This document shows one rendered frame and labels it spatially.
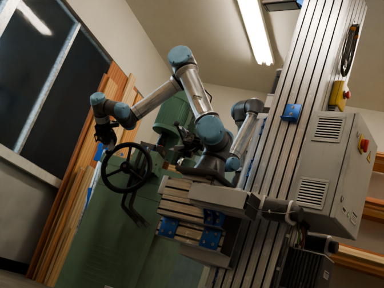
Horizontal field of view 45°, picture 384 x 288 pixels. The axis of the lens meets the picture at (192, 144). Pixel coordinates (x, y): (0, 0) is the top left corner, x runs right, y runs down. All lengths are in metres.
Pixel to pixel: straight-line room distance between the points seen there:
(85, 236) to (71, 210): 1.46
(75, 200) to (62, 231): 0.27
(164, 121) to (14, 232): 1.83
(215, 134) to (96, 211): 0.99
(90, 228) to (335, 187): 1.38
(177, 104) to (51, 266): 1.88
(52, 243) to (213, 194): 2.42
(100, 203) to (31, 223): 1.63
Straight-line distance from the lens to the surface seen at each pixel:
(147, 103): 2.35
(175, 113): 2.88
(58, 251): 4.11
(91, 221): 2.71
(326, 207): 1.96
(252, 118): 2.56
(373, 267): 4.32
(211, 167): 2.10
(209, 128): 2.01
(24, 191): 4.09
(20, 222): 4.17
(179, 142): 2.98
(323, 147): 2.07
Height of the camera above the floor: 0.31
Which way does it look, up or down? 17 degrees up
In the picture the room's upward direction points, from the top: 20 degrees clockwise
